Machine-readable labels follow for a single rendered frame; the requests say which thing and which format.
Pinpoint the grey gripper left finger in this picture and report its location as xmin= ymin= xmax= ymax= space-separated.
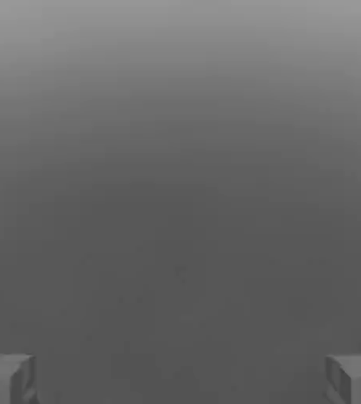
xmin=0 ymin=353 xmax=39 ymax=404

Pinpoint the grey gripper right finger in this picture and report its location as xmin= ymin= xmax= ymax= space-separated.
xmin=324 ymin=353 xmax=361 ymax=404

